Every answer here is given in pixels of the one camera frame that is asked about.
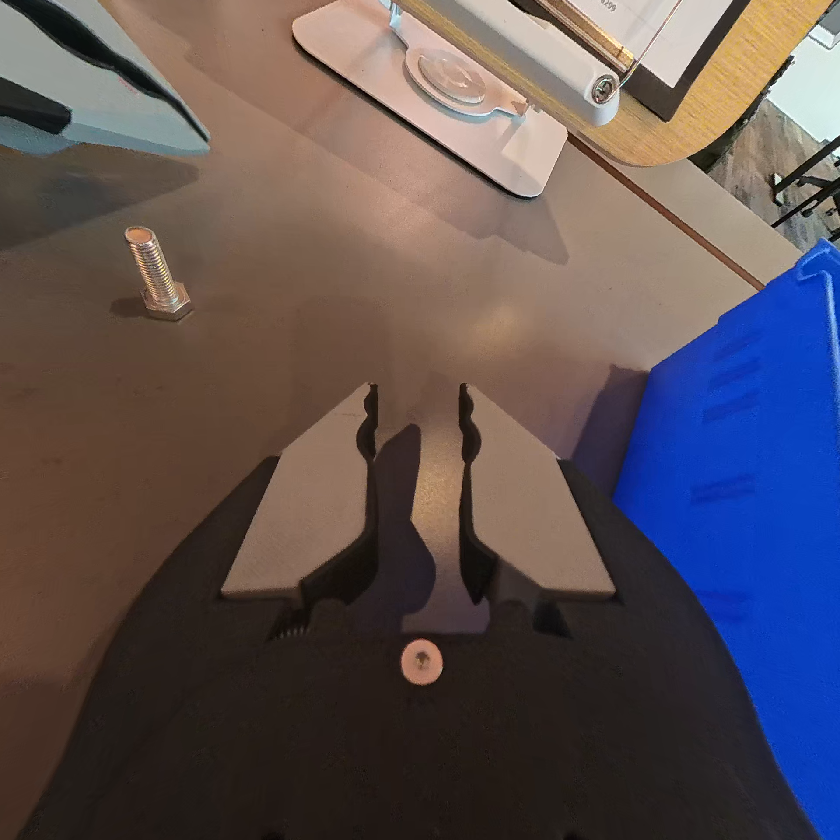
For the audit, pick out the printed instruction sheet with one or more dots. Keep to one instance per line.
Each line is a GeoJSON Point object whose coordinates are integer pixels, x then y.
{"type": "Point", "coordinates": [682, 39]}

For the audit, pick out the blue plastic bin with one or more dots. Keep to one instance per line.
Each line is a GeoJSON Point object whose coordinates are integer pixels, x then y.
{"type": "Point", "coordinates": [754, 492]}

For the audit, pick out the silver hex bolt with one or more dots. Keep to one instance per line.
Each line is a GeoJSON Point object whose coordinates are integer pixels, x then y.
{"type": "Point", "coordinates": [154, 275]}

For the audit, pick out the black metal frame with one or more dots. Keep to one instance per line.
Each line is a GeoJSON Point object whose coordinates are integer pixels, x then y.
{"type": "Point", "coordinates": [804, 208]}

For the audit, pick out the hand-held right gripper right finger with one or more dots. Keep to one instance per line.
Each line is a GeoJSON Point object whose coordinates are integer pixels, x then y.
{"type": "Point", "coordinates": [531, 518]}

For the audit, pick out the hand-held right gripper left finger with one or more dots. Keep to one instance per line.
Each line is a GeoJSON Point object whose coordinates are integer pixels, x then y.
{"type": "Point", "coordinates": [308, 505]}

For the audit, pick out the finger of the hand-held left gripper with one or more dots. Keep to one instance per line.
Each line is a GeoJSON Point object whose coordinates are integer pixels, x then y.
{"type": "Point", "coordinates": [138, 121]}
{"type": "Point", "coordinates": [72, 18]}

